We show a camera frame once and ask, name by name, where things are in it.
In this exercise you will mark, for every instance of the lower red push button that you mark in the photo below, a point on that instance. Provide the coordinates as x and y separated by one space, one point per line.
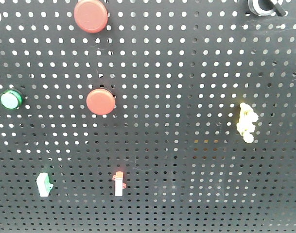
100 101

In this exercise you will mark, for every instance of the red push button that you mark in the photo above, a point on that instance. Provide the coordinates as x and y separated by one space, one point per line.
100 101
91 15

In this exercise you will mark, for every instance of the upper red push button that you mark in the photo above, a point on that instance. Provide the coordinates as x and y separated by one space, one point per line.
91 15

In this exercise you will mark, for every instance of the green push button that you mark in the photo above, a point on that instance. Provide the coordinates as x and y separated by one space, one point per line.
11 99

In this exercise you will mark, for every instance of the black perforated pegboard panel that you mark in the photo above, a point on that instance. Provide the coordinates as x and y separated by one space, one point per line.
178 71

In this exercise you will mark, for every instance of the red toggle switch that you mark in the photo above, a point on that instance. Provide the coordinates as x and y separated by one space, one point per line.
119 185

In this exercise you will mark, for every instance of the yellow toggle switch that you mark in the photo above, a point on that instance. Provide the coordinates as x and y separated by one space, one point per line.
245 125

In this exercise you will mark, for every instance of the green toggle switch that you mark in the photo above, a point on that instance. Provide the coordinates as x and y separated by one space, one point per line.
43 184

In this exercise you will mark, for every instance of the black rotary selector switch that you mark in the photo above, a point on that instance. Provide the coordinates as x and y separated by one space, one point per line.
266 7

